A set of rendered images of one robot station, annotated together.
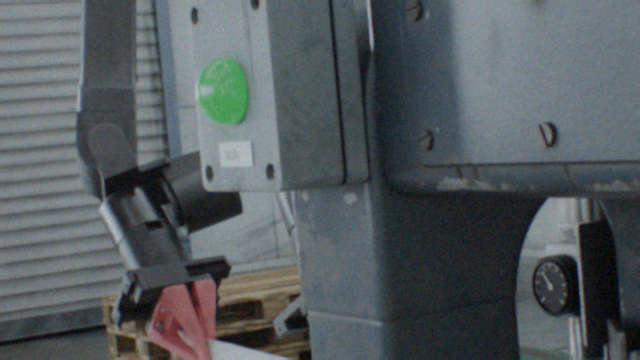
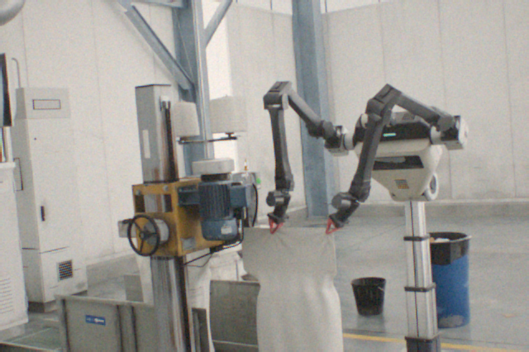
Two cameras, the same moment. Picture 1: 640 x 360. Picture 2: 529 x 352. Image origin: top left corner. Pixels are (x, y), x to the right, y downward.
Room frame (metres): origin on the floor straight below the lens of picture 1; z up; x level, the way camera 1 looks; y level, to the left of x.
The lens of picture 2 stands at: (3.65, -1.36, 1.49)
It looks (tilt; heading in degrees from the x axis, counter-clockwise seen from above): 3 degrees down; 155
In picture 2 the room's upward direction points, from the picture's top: 5 degrees counter-clockwise
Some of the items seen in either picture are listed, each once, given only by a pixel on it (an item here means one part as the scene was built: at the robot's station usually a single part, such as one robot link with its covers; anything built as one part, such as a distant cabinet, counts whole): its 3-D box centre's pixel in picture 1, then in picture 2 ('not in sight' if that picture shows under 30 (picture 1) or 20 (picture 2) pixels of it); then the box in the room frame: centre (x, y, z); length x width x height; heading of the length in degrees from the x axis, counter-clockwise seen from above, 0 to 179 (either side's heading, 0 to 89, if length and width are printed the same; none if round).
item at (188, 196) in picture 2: not in sight; (195, 195); (0.95, -0.41, 1.27); 0.12 x 0.09 x 0.09; 121
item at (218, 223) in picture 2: not in sight; (217, 210); (1.01, -0.34, 1.21); 0.15 x 0.15 x 0.25
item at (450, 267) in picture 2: not in sight; (440, 278); (-0.31, 1.93, 0.32); 0.51 x 0.48 x 0.65; 121
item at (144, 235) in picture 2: not in sight; (143, 235); (0.94, -0.65, 1.13); 0.18 x 0.11 x 0.18; 31
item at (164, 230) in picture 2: not in sight; (154, 231); (0.90, -0.59, 1.14); 0.11 x 0.06 x 0.11; 31
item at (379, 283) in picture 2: not in sight; (369, 296); (-0.92, 1.67, 0.13); 0.30 x 0.30 x 0.26
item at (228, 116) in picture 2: not in sight; (227, 115); (0.92, -0.22, 1.61); 0.17 x 0.17 x 0.17
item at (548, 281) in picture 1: (560, 284); not in sight; (0.78, -0.14, 1.16); 0.04 x 0.02 x 0.04; 31
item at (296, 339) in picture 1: (248, 325); not in sight; (6.69, 0.42, 0.22); 1.21 x 0.84 x 0.14; 121
